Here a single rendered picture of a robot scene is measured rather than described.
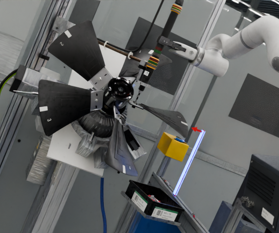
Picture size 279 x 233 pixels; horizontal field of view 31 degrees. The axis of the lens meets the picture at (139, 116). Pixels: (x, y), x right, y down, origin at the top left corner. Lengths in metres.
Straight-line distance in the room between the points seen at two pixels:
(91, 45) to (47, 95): 0.33
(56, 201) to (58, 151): 0.26
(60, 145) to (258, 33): 0.95
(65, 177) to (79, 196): 0.72
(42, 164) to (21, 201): 0.58
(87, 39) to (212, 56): 0.55
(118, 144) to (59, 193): 0.45
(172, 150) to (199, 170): 0.65
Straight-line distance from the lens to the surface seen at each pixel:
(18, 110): 2.72
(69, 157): 2.22
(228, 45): 2.12
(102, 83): 2.18
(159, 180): 2.56
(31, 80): 2.19
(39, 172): 2.49
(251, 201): 1.74
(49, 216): 2.38
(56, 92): 2.02
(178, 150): 2.54
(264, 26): 1.98
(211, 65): 2.23
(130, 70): 2.28
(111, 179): 3.02
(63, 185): 2.33
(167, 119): 2.19
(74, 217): 3.08
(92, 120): 2.21
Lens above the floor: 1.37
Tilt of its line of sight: 6 degrees down
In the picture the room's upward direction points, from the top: 24 degrees clockwise
